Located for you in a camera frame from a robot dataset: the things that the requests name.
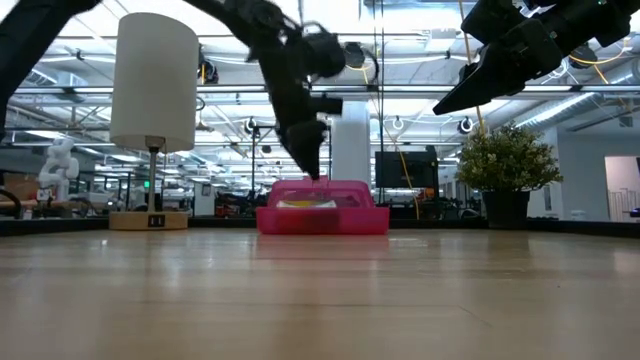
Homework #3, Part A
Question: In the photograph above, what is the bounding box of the white pillar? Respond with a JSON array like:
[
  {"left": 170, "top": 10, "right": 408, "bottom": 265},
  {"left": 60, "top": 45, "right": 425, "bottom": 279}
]
[{"left": 329, "top": 102, "right": 372, "bottom": 186}]

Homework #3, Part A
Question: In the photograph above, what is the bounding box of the black metal stand frame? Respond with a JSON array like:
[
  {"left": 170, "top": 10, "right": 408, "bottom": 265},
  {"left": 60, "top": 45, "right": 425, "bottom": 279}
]
[{"left": 251, "top": 123, "right": 332, "bottom": 194}]

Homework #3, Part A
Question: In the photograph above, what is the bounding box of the thin yellow reel cable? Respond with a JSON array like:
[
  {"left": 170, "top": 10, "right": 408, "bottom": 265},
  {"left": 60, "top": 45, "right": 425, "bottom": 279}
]
[{"left": 384, "top": 132, "right": 422, "bottom": 221}]

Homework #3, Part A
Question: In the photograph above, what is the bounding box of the black ceiling cable reel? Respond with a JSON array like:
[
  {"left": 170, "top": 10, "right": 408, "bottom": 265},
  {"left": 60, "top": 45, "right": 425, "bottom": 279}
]
[
  {"left": 568, "top": 43, "right": 599, "bottom": 70},
  {"left": 198, "top": 45, "right": 220, "bottom": 85},
  {"left": 343, "top": 42, "right": 369, "bottom": 70}
]

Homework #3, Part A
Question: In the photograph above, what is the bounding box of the pink translucent pencil case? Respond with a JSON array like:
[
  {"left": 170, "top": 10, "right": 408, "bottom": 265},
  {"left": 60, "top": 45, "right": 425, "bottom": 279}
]
[{"left": 255, "top": 174, "right": 391, "bottom": 236}]

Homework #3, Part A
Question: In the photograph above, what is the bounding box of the black hanging coiled cable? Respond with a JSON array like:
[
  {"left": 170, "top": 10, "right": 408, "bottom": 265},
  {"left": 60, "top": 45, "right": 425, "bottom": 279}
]
[{"left": 370, "top": 0, "right": 387, "bottom": 151}]

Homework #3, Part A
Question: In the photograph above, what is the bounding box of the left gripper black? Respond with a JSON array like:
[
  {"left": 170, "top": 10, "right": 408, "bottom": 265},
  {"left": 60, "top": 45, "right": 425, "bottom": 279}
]
[{"left": 249, "top": 27, "right": 344, "bottom": 181}]

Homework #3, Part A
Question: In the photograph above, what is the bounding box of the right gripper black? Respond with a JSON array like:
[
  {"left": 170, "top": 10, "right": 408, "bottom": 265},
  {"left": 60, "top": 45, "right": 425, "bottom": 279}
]
[{"left": 432, "top": 0, "right": 564, "bottom": 116}]

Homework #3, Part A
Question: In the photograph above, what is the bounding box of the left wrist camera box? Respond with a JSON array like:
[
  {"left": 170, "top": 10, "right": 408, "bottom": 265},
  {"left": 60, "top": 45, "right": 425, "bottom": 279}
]
[{"left": 299, "top": 30, "right": 347, "bottom": 80}]

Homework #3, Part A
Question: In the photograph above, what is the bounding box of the black cable loop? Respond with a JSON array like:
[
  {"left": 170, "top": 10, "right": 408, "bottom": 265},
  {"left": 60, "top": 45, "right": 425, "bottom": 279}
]
[{"left": 0, "top": 187, "right": 24, "bottom": 220}]

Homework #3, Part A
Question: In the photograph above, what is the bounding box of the white shade wooden lamp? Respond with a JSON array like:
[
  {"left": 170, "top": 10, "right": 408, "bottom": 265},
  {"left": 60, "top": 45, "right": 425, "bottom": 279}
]
[{"left": 108, "top": 12, "right": 200, "bottom": 231}]

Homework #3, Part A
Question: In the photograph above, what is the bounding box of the yellow hanging cable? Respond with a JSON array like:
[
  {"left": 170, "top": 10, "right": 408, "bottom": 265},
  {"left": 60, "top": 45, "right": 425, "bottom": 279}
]
[{"left": 458, "top": 0, "right": 487, "bottom": 136}]

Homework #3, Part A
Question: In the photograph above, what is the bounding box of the potted green plant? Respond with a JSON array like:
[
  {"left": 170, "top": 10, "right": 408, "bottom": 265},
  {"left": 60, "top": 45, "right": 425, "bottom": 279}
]
[{"left": 455, "top": 123, "right": 564, "bottom": 229}]

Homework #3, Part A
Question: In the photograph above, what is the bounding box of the white robot figure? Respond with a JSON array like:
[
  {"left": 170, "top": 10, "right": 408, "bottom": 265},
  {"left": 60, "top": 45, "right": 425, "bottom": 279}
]
[{"left": 37, "top": 138, "right": 81, "bottom": 204}]

